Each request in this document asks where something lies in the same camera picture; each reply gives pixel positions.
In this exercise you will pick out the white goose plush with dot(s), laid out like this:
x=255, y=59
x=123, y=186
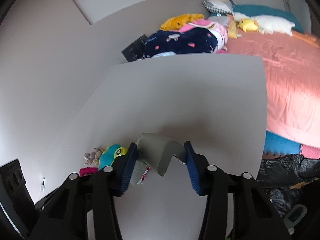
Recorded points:
x=273, y=24

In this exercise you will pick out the grey red-white torn package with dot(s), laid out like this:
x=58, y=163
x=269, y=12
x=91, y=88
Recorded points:
x=155, y=153

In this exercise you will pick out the small knitted keychain toy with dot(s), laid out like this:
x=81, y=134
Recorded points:
x=92, y=158

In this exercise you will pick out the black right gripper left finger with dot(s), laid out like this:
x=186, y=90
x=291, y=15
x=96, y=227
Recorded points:
x=63, y=213

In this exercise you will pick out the black wall socket panel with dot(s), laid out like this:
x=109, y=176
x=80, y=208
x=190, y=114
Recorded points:
x=135, y=50

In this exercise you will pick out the green blue frog toy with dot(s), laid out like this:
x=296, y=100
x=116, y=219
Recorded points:
x=110, y=154

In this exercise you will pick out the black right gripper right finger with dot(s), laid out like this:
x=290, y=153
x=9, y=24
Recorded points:
x=236, y=206

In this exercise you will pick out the navy patterned blanket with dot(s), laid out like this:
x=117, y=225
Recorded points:
x=194, y=41

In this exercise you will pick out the pink bed cover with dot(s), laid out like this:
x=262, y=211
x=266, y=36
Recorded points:
x=292, y=82

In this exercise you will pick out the yellow duck plush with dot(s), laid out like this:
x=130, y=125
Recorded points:
x=247, y=24

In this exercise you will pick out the checkered patchwork pillow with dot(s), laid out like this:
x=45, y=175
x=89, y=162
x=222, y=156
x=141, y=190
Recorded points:
x=219, y=6

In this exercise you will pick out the black trash bag bin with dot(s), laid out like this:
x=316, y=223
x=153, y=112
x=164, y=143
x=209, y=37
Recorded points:
x=291, y=183

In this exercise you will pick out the teal pillow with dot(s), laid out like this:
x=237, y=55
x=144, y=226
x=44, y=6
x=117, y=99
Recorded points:
x=256, y=10

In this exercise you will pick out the pink folded clothes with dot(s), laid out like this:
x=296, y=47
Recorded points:
x=218, y=30

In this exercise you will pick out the yellow orange plush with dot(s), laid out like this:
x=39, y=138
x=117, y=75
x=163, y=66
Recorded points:
x=177, y=22

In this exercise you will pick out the colourful foam floor mat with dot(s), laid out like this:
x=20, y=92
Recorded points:
x=277, y=146

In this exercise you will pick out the pink plastic toy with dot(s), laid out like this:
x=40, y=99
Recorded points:
x=87, y=171

